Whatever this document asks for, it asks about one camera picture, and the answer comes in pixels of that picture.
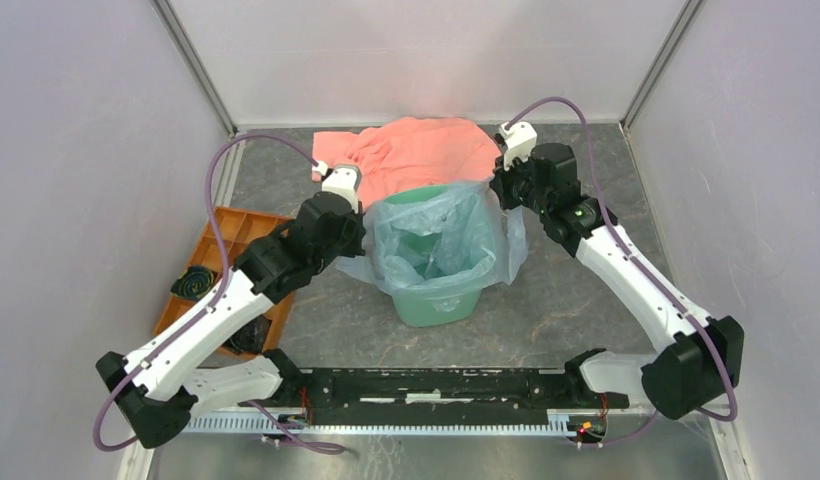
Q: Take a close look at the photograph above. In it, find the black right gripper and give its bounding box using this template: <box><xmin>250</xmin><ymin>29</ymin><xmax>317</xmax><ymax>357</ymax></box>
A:
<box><xmin>490</xmin><ymin>148</ymin><xmax>551</xmax><ymax>216</ymax></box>

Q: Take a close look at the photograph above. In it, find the translucent blue trash bag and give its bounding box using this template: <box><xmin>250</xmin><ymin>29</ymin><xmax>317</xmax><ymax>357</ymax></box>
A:
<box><xmin>336</xmin><ymin>182</ymin><xmax>528</xmax><ymax>326</ymax></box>

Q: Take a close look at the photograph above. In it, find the green trash bin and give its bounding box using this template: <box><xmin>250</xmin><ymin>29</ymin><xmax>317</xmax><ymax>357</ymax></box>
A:
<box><xmin>374</xmin><ymin>183</ymin><xmax>496</xmax><ymax>328</ymax></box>

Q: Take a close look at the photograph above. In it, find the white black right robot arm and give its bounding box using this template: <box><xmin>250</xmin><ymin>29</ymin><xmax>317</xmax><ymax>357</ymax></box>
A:
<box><xmin>490</xmin><ymin>143</ymin><xmax>745</xmax><ymax>422</ymax></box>

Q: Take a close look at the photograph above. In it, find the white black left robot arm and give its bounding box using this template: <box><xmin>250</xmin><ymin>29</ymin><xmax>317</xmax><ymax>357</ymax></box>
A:
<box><xmin>93</xmin><ymin>191</ymin><xmax>364</xmax><ymax>452</ymax></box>

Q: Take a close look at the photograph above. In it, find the pink cloth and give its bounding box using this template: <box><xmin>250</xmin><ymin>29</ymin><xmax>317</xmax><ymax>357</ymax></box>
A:
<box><xmin>312</xmin><ymin>117</ymin><xmax>499</xmax><ymax>209</ymax></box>

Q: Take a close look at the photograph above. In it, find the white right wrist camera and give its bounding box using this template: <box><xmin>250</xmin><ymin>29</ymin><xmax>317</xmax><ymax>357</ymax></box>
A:
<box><xmin>494</xmin><ymin>121</ymin><xmax>537</xmax><ymax>170</ymax></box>

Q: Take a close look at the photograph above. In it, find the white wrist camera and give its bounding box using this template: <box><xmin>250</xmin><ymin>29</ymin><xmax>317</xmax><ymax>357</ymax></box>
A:
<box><xmin>312</xmin><ymin>161</ymin><xmax>362</xmax><ymax>214</ymax></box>
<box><xmin>494</xmin><ymin>121</ymin><xmax>537</xmax><ymax>170</ymax></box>

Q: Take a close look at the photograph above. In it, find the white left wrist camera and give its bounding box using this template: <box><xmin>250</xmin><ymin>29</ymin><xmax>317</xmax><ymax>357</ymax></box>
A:
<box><xmin>312</xmin><ymin>161</ymin><xmax>362</xmax><ymax>214</ymax></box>

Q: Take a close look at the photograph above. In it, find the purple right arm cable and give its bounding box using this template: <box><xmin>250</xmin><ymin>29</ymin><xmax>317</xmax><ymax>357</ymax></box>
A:
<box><xmin>502</xmin><ymin>96</ymin><xmax>740</xmax><ymax>449</ymax></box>

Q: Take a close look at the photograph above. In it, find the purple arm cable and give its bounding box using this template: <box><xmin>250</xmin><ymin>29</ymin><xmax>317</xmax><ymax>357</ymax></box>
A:
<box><xmin>502</xmin><ymin>96</ymin><xmax>740</xmax><ymax>449</ymax></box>
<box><xmin>93</xmin><ymin>133</ymin><xmax>328</xmax><ymax>453</ymax></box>

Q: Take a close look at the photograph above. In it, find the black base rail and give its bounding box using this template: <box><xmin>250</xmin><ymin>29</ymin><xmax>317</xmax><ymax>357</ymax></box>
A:
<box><xmin>264</xmin><ymin>368</ymin><xmax>630</xmax><ymax>427</ymax></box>

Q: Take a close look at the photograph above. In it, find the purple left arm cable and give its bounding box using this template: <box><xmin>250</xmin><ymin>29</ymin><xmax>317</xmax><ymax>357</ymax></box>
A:
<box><xmin>93</xmin><ymin>133</ymin><xmax>328</xmax><ymax>453</ymax></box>

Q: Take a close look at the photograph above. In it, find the white cable duct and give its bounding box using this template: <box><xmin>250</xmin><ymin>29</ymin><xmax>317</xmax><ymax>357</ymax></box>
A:
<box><xmin>183</xmin><ymin>409</ymin><xmax>586</xmax><ymax>439</ymax></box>

